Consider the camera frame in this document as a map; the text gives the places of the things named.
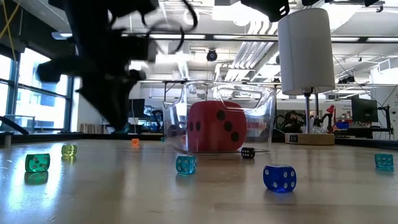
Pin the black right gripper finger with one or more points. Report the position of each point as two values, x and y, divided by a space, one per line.
270 7

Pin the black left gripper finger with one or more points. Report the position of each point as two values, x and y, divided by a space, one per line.
127 93
96 96

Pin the small orange translucent die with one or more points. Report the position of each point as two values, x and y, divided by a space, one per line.
135 142

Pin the small yellow translucent die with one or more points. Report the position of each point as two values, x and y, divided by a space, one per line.
69 150

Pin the small green translucent die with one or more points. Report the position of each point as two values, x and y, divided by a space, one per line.
37 162

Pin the large red foam die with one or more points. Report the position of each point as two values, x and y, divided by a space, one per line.
211 140

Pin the small black die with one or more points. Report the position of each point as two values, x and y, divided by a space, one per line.
247 152

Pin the small blue translucent die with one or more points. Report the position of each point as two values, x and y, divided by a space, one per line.
279 178

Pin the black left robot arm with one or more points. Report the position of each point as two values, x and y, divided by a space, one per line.
102 6

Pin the black computer monitor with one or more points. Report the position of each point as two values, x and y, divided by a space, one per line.
363 110
138 108

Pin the clear plastic bin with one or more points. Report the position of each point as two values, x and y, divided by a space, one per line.
174 109

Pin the white shade wooden base lamp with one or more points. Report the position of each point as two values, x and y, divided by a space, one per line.
306 49

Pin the person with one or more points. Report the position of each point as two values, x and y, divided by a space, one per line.
292 119

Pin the red desk lamp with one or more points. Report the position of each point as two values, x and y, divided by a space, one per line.
331 109

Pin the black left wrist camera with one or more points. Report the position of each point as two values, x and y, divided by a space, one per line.
140 49

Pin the black round ceiling camera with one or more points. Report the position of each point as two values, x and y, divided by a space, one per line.
211 55

